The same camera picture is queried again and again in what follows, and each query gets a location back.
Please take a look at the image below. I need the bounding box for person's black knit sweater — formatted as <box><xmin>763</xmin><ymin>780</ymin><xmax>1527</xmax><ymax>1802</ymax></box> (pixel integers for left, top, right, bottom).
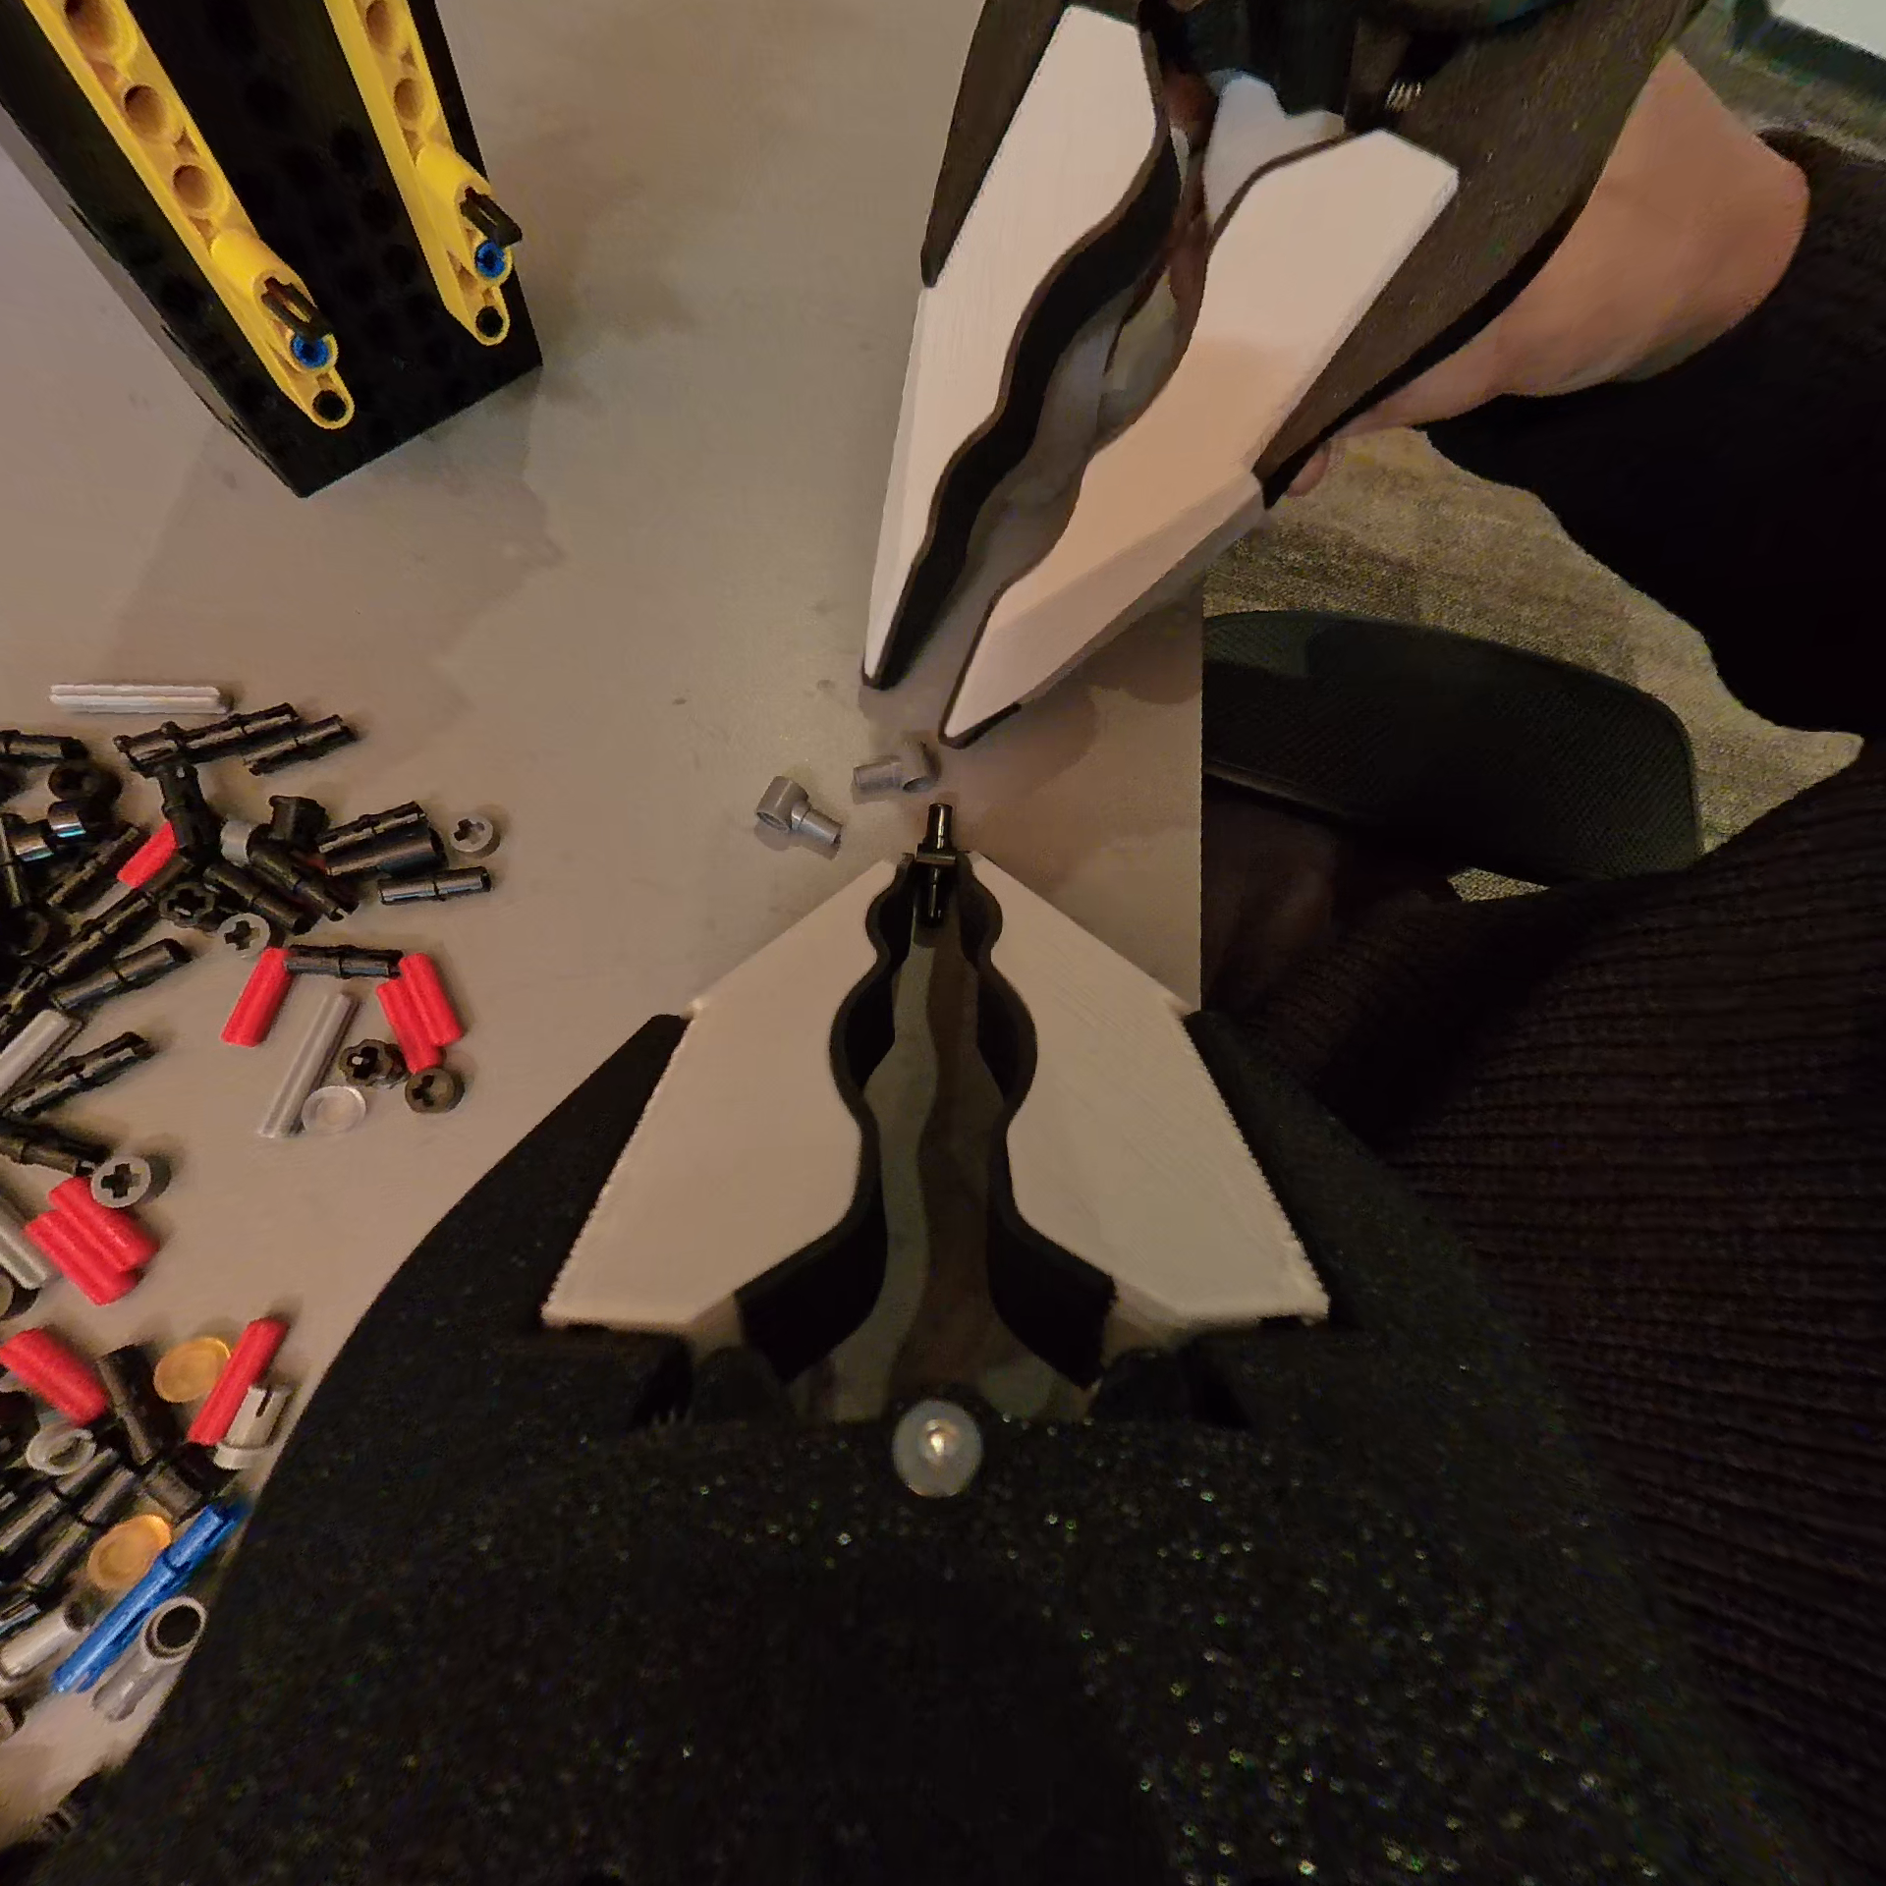
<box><xmin>1208</xmin><ymin>760</ymin><xmax>1886</xmax><ymax>1831</ymax></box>

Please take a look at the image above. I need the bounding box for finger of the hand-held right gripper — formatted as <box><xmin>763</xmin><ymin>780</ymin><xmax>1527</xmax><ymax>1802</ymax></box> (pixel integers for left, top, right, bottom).
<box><xmin>936</xmin><ymin>127</ymin><xmax>1465</xmax><ymax>750</ymax></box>
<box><xmin>859</xmin><ymin>0</ymin><xmax>1182</xmax><ymax>694</ymax></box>

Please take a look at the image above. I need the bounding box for black office chair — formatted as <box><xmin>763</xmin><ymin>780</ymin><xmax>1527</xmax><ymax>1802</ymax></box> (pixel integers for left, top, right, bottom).
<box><xmin>1201</xmin><ymin>612</ymin><xmax>1705</xmax><ymax>888</ymax></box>

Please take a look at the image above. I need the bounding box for black tower with yellow beams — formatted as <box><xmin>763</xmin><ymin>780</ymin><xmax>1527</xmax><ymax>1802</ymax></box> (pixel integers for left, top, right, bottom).
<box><xmin>0</xmin><ymin>0</ymin><xmax>544</xmax><ymax>501</ymax></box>

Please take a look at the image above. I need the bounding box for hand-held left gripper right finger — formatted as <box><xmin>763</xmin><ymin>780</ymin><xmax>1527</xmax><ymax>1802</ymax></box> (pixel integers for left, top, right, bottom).
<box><xmin>947</xmin><ymin>856</ymin><xmax>1332</xmax><ymax>1390</ymax></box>

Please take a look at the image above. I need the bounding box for pile of plastic building pieces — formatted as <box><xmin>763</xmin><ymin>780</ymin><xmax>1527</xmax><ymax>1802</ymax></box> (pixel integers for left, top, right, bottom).
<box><xmin>0</xmin><ymin>680</ymin><xmax>503</xmax><ymax>1726</ymax></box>

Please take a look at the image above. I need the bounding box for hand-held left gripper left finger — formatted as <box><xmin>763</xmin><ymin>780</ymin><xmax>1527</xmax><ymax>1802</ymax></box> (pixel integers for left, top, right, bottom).
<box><xmin>539</xmin><ymin>858</ymin><xmax>923</xmax><ymax>1383</ymax></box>

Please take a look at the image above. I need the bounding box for person's right forearm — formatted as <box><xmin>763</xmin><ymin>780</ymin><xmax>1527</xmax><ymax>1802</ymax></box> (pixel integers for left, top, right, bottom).
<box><xmin>1430</xmin><ymin>131</ymin><xmax>1886</xmax><ymax>740</ymax></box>

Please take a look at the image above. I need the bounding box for person's right hand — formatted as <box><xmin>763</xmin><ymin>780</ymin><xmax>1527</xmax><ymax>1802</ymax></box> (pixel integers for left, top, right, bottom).
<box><xmin>1282</xmin><ymin>47</ymin><xmax>1817</xmax><ymax>499</ymax></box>

